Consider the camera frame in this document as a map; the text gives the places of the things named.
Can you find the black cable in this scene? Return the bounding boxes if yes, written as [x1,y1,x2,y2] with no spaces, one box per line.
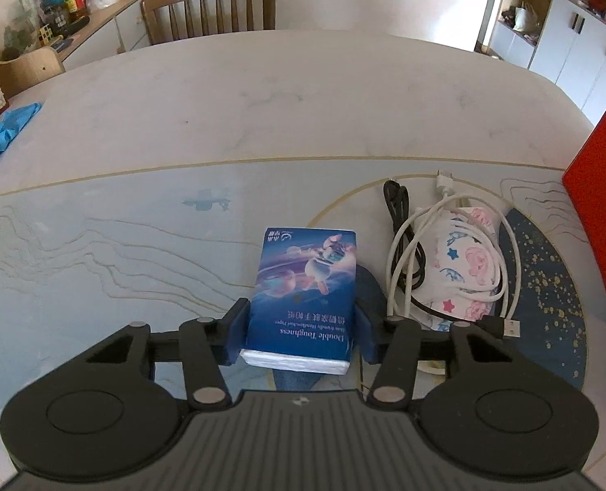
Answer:
[383,178,505,339]

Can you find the white storage cabinet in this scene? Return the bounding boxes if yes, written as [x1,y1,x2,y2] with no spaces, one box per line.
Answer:
[487,0,606,118]

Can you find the white and red cardboard box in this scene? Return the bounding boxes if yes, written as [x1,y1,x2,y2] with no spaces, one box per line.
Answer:
[562,106,606,443]

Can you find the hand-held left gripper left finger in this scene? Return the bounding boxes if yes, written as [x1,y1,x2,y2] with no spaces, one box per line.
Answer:
[84,297,251,413]

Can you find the white usb cable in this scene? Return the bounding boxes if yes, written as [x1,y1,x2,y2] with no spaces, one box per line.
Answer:
[385,170,523,341]

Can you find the blue tissue pack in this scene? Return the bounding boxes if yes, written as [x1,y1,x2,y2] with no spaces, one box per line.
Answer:
[240,226,357,375]

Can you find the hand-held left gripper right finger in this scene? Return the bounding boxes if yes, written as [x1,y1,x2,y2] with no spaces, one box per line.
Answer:
[352,306,520,411]

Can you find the curved wooden holder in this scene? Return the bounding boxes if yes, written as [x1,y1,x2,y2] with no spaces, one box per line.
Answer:
[0,46,65,100]

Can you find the beige canvas bag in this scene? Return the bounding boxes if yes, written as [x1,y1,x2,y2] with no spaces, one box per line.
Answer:
[512,2,541,32]

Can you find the white wooden-top sideboard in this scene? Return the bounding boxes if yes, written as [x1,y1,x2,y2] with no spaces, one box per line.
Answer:
[50,0,153,70]

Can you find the group of small ornaments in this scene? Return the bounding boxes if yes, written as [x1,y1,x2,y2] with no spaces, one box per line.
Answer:
[3,0,68,59]

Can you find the blue plastic gloves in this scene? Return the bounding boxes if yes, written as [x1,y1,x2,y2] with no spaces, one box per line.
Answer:
[0,102,43,182]

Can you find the printed face mask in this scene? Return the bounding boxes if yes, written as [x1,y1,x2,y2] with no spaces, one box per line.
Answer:
[416,206,505,333]

